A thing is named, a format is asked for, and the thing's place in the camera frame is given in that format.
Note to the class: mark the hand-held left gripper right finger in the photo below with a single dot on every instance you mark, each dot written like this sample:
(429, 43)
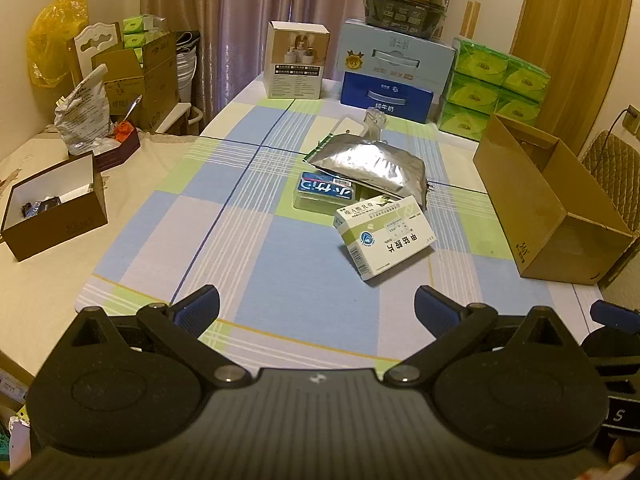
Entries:
(437, 310)

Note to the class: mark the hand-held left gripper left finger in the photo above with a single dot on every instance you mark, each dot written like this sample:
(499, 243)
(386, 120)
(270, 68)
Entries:
(197, 310)

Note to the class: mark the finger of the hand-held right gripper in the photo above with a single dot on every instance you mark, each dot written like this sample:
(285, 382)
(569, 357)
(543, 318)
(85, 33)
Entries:
(617, 316)

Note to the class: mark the green and white medicine box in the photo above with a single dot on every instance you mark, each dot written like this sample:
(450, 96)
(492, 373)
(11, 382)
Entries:
(380, 207)

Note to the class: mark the clear plastic pack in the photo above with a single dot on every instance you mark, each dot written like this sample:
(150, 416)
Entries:
(374, 122)

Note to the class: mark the white square night light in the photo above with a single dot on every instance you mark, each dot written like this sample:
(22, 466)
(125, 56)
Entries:
(350, 124)

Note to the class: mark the checkered cloth desktop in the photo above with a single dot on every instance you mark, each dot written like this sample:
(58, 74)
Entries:
(225, 220)

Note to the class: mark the open cardboard box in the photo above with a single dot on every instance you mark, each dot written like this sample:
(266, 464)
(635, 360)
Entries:
(545, 210)

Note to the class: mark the quilted chair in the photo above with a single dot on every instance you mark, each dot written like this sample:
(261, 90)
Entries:
(612, 180)

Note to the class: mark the beige tablecloth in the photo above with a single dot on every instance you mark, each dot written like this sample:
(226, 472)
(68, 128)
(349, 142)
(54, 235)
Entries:
(50, 300)

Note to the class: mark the pale green box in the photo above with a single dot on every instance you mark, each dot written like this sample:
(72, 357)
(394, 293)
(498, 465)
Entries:
(312, 204)

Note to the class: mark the silver foil pouch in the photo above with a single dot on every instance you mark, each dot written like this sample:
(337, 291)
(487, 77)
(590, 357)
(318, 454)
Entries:
(370, 165)

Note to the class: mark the brown open box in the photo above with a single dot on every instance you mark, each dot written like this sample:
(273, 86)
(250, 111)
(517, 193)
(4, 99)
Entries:
(65, 220)

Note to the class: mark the blue flat packet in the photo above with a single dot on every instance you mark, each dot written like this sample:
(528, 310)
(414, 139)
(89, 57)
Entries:
(322, 186)

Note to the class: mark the dark red box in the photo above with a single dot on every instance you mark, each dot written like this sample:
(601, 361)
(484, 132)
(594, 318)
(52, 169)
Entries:
(120, 152)

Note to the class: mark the small dark packet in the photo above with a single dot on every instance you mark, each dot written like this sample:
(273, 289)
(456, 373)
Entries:
(40, 206)

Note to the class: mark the small orange object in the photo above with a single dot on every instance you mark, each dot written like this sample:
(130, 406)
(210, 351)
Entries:
(123, 131)

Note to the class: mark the white stool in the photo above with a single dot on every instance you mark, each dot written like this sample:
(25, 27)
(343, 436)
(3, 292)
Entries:
(177, 117)

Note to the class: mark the small printed carton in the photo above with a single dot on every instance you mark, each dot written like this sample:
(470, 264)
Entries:
(12, 382)

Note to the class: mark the metal spoon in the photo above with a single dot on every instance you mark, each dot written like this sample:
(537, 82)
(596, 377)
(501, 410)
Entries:
(131, 109)

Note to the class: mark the dark blue milk box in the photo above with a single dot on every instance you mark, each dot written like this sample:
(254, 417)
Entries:
(385, 95)

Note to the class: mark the stack of green tissue packs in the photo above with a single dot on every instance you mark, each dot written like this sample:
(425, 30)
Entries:
(480, 85)

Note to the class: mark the printed silver bag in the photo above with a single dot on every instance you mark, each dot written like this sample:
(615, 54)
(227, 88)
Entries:
(85, 110)

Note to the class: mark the large cardboard box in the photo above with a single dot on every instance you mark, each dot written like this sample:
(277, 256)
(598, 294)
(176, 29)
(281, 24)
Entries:
(145, 80)

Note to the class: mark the white bucket stack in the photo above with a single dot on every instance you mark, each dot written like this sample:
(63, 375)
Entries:
(186, 67)

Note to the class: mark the light blue carton box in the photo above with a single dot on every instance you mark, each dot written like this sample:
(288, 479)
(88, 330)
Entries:
(395, 55)

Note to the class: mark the white product box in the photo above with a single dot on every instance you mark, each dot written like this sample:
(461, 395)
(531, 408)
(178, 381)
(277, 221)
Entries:
(295, 60)

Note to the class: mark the green tissue pack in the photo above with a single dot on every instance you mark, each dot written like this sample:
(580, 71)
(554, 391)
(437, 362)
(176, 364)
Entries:
(145, 22)
(135, 40)

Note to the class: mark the wooden door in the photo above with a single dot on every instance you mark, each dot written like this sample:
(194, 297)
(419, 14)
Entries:
(570, 35)

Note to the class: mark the white chair back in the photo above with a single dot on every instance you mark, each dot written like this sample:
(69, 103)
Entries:
(95, 40)

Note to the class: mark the pleated curtain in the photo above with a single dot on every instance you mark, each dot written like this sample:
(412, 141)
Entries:
(225, 20)

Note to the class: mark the wooden strip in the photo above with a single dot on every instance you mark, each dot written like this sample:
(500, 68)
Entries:
(471, 20)

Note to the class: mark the yellow plastic bag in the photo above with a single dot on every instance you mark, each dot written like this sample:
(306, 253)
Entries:
(52, 40)

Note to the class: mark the wall socket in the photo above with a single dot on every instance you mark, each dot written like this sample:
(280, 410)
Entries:
(632, 119)

